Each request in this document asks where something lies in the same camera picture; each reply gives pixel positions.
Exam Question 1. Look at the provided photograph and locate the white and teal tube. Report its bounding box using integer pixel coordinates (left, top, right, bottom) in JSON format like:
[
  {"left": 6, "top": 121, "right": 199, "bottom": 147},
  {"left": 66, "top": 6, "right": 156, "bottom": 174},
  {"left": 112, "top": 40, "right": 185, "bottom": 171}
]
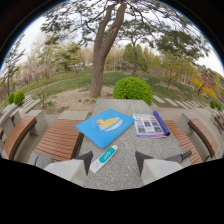
[{"left": 89, "top": 144, "right": 119, "bottom": 174}]

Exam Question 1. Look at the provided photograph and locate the wooden slat bench seat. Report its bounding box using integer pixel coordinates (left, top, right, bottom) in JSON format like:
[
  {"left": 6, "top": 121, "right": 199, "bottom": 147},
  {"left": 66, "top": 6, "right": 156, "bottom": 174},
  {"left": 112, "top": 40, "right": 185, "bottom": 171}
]
[
  {"left": 162, "top": 119, "right": 204, "bottom": 166},
  {"left": 33, "top": 118, "right": 85, "bottom": 163}
]

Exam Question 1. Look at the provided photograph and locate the blue mat with yellow duck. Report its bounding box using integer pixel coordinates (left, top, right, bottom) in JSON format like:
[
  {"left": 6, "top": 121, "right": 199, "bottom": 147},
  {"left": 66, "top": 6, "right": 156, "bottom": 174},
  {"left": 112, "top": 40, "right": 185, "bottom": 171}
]
[{"left": 75, "top": 108, "right": 136, "bottom": 149}]

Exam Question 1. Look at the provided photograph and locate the round green trimmed bush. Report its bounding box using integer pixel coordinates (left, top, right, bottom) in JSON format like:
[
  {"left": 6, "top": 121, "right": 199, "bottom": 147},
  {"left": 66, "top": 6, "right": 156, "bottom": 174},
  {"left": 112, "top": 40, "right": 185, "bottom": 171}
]
[{"left": 112, "top": 76, "right": 154, "bottom": 107}]

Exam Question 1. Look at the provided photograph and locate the large leaning tree trunk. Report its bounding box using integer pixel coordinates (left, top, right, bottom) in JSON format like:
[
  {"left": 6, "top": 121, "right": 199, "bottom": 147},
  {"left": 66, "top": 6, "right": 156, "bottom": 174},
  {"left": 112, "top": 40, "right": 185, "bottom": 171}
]
[{"left": 89, "top": 1, "right": 128, "bottom": 99}]

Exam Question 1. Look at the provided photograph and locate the partly rolled purple poster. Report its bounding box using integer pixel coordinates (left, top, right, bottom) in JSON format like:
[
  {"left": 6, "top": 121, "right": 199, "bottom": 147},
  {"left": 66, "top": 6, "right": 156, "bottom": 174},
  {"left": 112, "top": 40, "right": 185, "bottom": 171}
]
[{"left": 132, "top": 110, "right": 171, "bottom": 139}]

